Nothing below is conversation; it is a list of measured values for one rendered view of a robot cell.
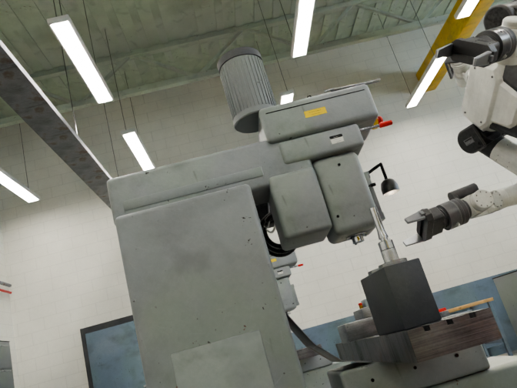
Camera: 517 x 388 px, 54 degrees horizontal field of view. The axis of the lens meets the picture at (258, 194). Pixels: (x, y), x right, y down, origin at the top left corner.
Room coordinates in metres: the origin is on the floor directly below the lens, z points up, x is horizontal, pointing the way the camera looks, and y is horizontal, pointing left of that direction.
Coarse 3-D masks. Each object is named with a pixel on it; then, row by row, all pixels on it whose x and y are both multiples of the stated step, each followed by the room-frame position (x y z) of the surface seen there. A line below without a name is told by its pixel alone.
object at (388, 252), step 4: (384, 244) 1.56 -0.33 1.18; (388, 244) 1.56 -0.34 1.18; (392, 244) 1.56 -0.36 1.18; (380, 248) 1.57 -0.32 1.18; (384, 248) 1.56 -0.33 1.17; (388, 248) 1.56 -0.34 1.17; (392, 248) 1.56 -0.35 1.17; (384, 252) 1.56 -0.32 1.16; (388, 252) 1.56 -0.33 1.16; (392, 252) 1.56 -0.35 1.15; (396, 252) 1.57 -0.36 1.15; (384, 256) 1.57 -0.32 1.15; (388, 256) 1.56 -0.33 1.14; (392, 256) 1.56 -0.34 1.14; (396, 256) 1.56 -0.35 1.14; (384, 260) 1.58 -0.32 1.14; (388, 260) 1.56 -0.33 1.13
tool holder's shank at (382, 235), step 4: (372, 208) 1.57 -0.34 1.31; (376, 208) 1.57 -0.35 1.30; (372, 212) 1.57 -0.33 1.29; (376, 212) 1.57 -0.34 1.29; (372, 216) 1.58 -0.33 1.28; (376, 216) 1.57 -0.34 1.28; (376, 220) 1.57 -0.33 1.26; (380, 220) 1.57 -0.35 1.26; (376, 224) 1.57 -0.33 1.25; (380, 224) 1.57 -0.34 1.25; (376, 228) 1.58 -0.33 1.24; (380, 228) 1.57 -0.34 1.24; (384, 228) 1.58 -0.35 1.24; (380, 232) 1.57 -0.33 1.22; (384, 232) 1.57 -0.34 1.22; (380, 236) 1.57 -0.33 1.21; (384, 236) 1.57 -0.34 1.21; (388, 236) 1.58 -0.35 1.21
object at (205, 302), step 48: (240, 192) 1.72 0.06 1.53; (144, 240) 1.69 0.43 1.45; (192, 240) 1.71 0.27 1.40; (240, 240) 1.72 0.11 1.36; (144, 288) 1.69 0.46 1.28; (192, 288) 1.70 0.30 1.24; (240, 288) 1.72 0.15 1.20; (144, 336) 1.69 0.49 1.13; (192, 336) 1.70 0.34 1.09; (240, 336) 1.71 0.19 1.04; (288, 336) 1.73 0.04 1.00; (192, 384) 1.69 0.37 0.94; (240, 384) 1.71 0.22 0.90; (288, 384) 1.72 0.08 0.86
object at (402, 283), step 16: (384, 272) 1.51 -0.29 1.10; (400, 272) 1.52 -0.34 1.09; (416, 272) 1.53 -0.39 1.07; (368, 288) 1.68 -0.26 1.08; (384, 288) 1.55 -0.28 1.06; (400, 288) 1.52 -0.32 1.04; (416, 288) 1.53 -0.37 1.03; (384, 304) 1.59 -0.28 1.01; (400, 304) 1.51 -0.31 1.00; (416, 304) 1.52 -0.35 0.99; (432, 304) 1.53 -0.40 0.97; (384, 320) 1.63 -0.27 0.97; (400, 320) 1.52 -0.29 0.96; (416, 320) 1.52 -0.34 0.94; (432, 320) 1.53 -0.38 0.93
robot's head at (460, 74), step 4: (456, 68) 1.64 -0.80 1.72; (460, 68) 1.63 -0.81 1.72; (464, 68) 1.64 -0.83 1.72; (468, 68) 1.65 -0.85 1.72; (456, 72) 1.67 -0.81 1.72; (460, 72) 1.66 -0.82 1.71; (464, 72) 1.66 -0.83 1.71; (468, 72) 1.63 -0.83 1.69; (456, 76) 1.70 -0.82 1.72; (460, 76) 1.68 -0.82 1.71; (464, 76) 1.65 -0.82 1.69; (456, 80) 1.70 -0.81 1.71; (460, 80) 1.69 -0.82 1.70; (464, 80) 1.69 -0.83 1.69; (460, 84) 1.71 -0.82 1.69; (464, 84) 1.70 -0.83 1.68
